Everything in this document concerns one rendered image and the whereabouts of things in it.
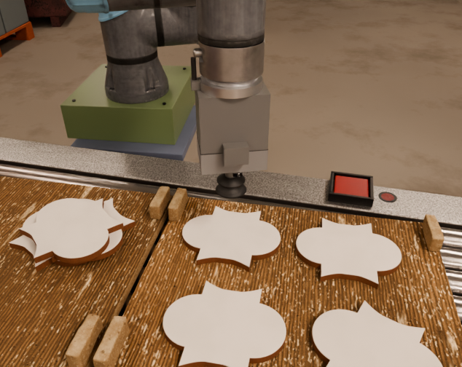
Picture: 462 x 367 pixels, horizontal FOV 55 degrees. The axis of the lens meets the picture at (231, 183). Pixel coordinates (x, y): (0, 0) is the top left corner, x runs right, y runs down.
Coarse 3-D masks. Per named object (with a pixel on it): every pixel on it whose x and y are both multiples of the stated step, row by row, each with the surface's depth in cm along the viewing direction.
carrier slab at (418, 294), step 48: (288, 240) 67; (144, 288) 59; (192, 288) 59; (240, 288) 59; (288, 288) 59; (336, 288) 59; (384, 288) 59; (432, 288) 59; (144, 336) 53; (288, 336) 52; (432, 336) 52
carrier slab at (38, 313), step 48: (0, 192) 77; (48, 192) 77; (96, 192) 77; (144, 192) 77; (0, 240) 67; (144, 240) 67; (0, 288) 59; (48, 288) 59; (96, 288) 59; (0, 336) 53; (48, 336) 53
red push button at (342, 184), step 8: (336, 176) 82; (344, 176) 82; (336, 184) 80; (344, 184) 80; (352, 184) 80; (360, 184) 80; (336, 192) 78; (344, 192) 78; (352, 192) 78; (360, 192) 78; (368, 192) 78
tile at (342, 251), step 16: (336, 224) 68; (368, 224) 68; (304, 240) 65; (320, 240) 65; (336, 240) 65; (352, 240) 65; (368, 240) 65; (384, 240) 65; (304, 256) 62; (320, 256) 62; (336, 256) 62; (352, 256) 62; (368, 256) 62; (384, 256) 62; (400, 256) 62; (336, 272) 60; (352, 272) 60; (368, 272) 60; (384, 272) 60
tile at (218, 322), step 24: (216, 288) 57; (168, 312) 54; (192, 312) 54; (216, 312) 54; (240, 312) 54; (264, 312) 54; (168, 336) 51; (192, 336) 51; (216, 336) 51; (240, 336) 51; (264, 336) 51; (192, 360) 49; (216, 360) 49; (240, 360) 49; (264, 360) 50
